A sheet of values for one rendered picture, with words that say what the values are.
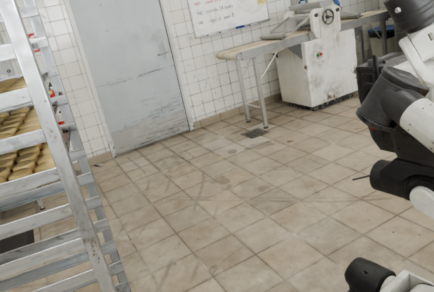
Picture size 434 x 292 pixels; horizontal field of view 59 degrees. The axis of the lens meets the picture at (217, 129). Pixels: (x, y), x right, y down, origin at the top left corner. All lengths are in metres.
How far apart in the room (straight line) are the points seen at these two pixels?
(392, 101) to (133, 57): 3.93
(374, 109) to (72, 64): 3.84
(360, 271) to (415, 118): 0.95
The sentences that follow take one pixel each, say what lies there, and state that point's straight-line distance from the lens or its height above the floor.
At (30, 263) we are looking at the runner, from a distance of 1.01.
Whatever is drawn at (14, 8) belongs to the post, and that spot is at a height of 1.58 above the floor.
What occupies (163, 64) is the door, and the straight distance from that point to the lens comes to 4.84.
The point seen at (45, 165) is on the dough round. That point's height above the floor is 1.24.
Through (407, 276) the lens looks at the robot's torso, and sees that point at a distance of 1.83.
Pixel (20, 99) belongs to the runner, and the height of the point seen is 1.41.
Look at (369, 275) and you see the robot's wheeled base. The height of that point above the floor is 0.35.
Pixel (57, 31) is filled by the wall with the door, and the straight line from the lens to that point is 4.55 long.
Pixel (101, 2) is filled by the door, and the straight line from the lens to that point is 4.66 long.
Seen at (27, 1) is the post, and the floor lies 1.62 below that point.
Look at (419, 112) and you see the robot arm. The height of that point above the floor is 1.18.
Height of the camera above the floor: 1.51
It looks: 18 degrees down
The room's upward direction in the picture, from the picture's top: 12 degrees counter-clockwise
